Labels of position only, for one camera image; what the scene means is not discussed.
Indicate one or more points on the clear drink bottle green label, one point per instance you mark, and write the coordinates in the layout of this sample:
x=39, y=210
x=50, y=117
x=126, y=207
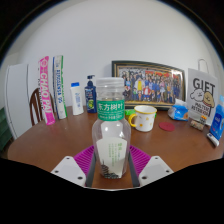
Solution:
x=111, y=133

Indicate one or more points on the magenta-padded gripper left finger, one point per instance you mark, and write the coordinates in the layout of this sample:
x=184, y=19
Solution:
x=71, y=170

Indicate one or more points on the dark blue pump bottle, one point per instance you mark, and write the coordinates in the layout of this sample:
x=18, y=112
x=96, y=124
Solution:
x=90, y=96

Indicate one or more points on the white mug yellow rim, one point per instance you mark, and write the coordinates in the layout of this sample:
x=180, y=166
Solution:
x=145, y=120

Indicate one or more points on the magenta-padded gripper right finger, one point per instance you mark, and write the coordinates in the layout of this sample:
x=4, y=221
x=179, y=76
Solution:
x=151, y=170

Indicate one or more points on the small floral pouch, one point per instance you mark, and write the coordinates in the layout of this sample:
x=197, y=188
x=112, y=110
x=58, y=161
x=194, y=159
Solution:
x=196, y=125

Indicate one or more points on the green soap packet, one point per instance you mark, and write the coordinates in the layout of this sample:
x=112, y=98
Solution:
x=128, y=112

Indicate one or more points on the framed group picture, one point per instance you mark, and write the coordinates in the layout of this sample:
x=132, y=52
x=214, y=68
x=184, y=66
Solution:
x=150, y=85

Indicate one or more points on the blue tissue pack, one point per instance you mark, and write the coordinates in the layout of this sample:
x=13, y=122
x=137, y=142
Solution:
x=178, y=112

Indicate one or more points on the long pink box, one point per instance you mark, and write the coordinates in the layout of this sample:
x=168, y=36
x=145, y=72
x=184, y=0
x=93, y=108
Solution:
x=46, y=90

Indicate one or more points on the blue detergent bottle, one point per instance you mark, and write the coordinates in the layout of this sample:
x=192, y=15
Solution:
x=218, y=121

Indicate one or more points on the wooden chair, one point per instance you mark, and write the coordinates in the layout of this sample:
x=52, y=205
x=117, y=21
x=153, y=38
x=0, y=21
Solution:
x=35, y=106

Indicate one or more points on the flat round red coaster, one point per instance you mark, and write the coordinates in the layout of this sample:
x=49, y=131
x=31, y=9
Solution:
x=166, y=126

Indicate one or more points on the white printed paper bag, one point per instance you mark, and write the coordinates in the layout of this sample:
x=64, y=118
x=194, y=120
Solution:
x=201, y=93

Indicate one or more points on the colourful puzzle cube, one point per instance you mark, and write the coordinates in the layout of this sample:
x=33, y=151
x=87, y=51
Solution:
x=203, y=119

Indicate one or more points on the white flat board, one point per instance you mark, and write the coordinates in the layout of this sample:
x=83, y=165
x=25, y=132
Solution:
x=16, y=100

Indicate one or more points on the white tube blue cap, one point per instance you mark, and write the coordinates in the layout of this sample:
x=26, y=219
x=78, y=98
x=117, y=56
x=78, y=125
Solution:
x=77, y=100

